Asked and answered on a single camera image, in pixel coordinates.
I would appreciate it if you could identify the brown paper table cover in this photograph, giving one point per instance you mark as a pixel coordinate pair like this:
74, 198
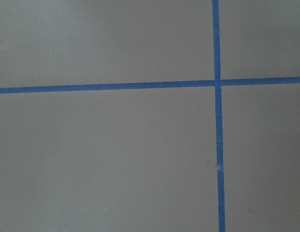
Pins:
149, 115

